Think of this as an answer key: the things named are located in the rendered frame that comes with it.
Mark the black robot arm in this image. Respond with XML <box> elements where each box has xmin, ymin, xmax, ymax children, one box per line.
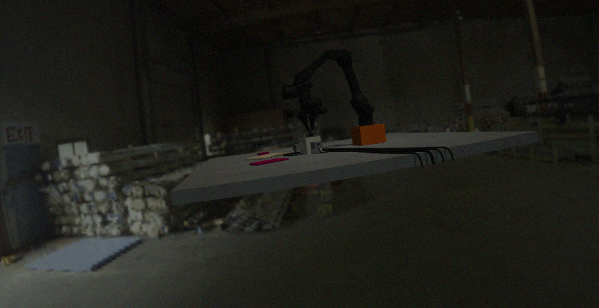
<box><xmin>282</xmin><ymin>49</ymin><xmax>374</xmax><ymax>126</ymax></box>

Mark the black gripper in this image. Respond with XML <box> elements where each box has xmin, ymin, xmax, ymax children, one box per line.
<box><xmin>287</xmin><ymin>96</ymin><xmax>328</xmax><ymax>131</ymax></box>

